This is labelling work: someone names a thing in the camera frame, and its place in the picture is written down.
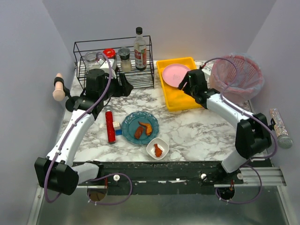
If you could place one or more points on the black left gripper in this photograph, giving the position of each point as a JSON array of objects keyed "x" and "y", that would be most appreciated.
[{"x": 120, "y": 84}]

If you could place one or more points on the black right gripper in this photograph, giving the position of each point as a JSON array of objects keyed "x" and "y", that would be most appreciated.
[{"x": 189, "y": 82}]

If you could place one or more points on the pink round plate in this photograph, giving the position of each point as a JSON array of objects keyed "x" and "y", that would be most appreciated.
[{"x": 173, "y": 74}]

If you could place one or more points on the grey cap salt grinder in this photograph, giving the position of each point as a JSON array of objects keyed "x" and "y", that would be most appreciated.
[{"x": 124, "y": 54}]

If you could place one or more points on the teal glass plate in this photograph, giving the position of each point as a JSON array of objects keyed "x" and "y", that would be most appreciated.
[{"x": 132, "y": 122}]

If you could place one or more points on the red lid sauce jar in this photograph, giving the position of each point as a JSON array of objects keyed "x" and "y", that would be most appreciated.
[{"x": 111, "y": 55}]

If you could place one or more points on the clear glass salt jar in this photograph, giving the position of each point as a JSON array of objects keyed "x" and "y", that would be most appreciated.
[{"x": 91, "y": 61}]

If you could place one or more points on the dark sauce glass bottle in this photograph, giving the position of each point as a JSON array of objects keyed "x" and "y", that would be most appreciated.
[{"x": 140, "y": 50}]

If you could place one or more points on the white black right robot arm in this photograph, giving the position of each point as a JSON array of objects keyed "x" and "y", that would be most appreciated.
[{"x": 252, "y": 131}]

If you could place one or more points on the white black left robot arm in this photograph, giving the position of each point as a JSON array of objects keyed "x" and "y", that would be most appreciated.
[{"x": 56, "y": 171}]

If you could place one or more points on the yellow plastic tray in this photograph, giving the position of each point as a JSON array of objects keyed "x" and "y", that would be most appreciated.
[{"x": 175, "y": 99}]

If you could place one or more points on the red cylindrical can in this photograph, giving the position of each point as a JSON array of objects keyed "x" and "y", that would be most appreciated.
[{"x": 109, "y": 125}]

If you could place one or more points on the white toy brick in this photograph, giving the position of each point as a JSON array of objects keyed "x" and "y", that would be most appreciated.
[{"x": 116, "y": 125}]

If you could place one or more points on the brown grilled meat toy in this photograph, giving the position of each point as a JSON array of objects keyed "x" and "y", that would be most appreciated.
[{"x": 138, "y": 132}]

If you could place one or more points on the blue toy brick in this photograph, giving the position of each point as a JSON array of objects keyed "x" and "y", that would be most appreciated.
[{"x": 118, "y": 132}]

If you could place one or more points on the pink mesh waste basket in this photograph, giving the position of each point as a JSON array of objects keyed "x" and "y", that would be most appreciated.
[{"x": 238, "y": 75}]

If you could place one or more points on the small white square dish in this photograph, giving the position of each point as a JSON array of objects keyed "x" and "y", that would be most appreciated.
[{"x": 162, "y": 145}]

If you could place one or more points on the fried chicken drumstick toy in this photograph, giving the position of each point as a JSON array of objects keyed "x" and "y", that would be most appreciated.
[{"x": 158, "y": 152}]

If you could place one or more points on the glitter microphone on stand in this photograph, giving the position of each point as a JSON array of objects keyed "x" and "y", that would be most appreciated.
[{"x": 283, "y": 139}]

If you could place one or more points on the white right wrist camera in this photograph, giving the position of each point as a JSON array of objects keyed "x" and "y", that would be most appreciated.
[{"x": 206, "y": 69}]

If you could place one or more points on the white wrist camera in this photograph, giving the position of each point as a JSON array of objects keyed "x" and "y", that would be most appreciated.
[
  {"x": 109, "y": 65},
  {"x": 206, "y": 69}
]

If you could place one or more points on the black wire rack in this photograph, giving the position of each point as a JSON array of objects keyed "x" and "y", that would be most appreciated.
[{"x": 139, "y": 79}]

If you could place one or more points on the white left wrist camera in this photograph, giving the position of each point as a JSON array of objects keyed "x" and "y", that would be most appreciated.
[{"x": 109, "y": 65}]

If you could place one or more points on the beige handle on black stand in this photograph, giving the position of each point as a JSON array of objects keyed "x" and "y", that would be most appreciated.
[{"x": 60, "y": 92}]

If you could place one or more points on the black mounting base rail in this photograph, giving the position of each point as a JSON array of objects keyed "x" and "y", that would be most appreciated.
[{"x": 166, "y": 178}]

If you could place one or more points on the aluminium extrusion rail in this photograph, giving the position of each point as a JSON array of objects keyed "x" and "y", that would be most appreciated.
[
  {"x": 91, "y": 186},
  {"x": 247, "y": 177}
]

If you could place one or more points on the right aluminium extrusion rail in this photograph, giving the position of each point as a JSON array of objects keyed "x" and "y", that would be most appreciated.
[{"x": 247, "y": 177}]

